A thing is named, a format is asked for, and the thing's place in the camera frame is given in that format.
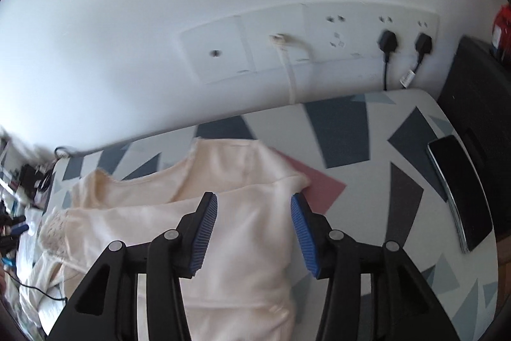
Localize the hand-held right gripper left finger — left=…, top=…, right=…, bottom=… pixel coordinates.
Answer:
left=48, top=192, right=218, bottom=341

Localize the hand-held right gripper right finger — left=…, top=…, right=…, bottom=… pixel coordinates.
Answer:
left=290, top=194, right=460, bottom=341

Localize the cream sweatshirt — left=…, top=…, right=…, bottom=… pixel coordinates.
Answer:
left=20, top=137, right=310, bottom=341

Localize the geometric patterned tablecloth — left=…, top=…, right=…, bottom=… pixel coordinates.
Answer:
left=40, top=87, right=500, bottom=341

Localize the black smartphone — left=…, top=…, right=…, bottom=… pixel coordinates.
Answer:
left=426, top=135, right=493, bottom=254

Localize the black power plug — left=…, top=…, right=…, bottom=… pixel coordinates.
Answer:
left=378, top=29, right=399, bottom=91
left=399, top=33, right=434, bottom=89

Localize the black cabinet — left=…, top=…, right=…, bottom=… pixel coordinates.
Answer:
left=436, top=35, right=511, bottom=246

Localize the red vase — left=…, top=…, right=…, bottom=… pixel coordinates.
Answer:
left=492, top=5, right=511, bottom=54

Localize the white network cable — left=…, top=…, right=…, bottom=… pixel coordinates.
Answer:
left=269, top=33, right=310, bottom=104

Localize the coiled black cable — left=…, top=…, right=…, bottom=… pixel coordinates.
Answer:
left=20, top=163, right=54, bottom=202

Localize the white wall socket panel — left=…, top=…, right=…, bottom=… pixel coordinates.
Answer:
left=179, top=3, right=440, bottom=84

